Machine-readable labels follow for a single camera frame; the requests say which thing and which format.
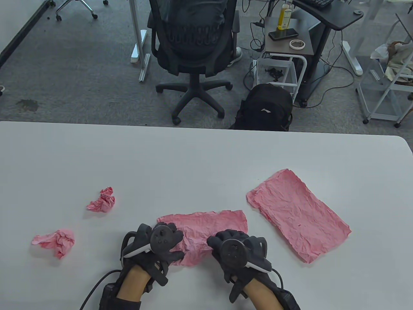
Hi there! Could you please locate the person's right hand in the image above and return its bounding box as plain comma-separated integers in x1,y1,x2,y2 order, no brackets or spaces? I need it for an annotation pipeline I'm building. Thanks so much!
206,229,278,291

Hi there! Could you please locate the person's left hand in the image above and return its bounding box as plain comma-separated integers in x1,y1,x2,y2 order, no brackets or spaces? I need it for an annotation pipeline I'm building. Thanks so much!
121,223,185,279

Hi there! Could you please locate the person's left forearm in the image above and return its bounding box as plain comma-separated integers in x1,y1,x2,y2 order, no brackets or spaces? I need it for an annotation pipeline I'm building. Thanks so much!
116,266,152,302

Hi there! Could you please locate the person's right forearm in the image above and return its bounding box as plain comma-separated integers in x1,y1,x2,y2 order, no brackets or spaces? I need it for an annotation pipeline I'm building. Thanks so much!
244,280,284,310

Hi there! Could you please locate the black left hand controller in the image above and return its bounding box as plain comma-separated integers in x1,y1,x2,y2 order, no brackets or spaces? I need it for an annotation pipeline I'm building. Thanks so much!
123,224,178,259

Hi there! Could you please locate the black hand controller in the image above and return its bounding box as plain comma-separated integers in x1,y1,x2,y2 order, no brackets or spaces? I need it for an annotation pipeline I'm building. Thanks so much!
123,224,178,259
219,240,272,272

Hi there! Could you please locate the black right hand controller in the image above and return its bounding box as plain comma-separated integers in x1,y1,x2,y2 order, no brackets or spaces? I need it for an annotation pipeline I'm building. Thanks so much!
219,240,272,272

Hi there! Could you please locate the black backpack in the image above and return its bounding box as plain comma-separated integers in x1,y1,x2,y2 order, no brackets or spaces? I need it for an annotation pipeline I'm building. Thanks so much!
229,83,293,131

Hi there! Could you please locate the black mesh office chair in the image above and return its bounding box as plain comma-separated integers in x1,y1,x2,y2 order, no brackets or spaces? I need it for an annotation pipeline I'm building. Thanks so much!
147,0,242,126

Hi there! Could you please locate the small black gadget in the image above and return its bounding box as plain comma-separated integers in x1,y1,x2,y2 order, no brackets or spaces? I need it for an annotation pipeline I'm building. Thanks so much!
265,67,284,81

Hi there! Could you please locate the white wheeled shelf cart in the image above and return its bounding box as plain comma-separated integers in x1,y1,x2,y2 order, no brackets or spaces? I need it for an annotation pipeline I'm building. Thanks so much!
356,13,413,128

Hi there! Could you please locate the white desk leg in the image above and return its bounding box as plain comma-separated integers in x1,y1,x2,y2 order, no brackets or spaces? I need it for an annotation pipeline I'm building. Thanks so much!
341,0,386,77
129,0,151,83

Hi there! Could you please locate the black smartphone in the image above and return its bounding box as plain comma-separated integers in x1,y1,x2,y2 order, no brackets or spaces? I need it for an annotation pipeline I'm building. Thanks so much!
268,28,299,41

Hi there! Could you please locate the yellow liquid bottle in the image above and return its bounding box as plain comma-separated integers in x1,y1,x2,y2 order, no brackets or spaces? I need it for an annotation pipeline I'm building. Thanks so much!
277,0,293,31

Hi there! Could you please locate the chrome base office chair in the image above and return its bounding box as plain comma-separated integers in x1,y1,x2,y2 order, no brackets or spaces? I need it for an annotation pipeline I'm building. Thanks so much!
55,0,109,21

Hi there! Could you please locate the beige cloth bundle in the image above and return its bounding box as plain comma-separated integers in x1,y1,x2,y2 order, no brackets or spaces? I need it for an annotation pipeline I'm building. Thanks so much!
370,40,413,84

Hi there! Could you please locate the black standing desk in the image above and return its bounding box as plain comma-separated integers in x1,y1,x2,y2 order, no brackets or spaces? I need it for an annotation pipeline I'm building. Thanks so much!
292,0,364,109

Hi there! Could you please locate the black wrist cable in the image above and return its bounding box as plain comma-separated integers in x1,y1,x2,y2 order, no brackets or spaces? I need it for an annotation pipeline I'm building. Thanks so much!
270,268,284,290
79,270,122,310

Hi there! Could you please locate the grey side table white frame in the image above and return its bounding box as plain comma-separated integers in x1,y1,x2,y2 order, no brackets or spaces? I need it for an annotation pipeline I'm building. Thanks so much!
255,16,315,102

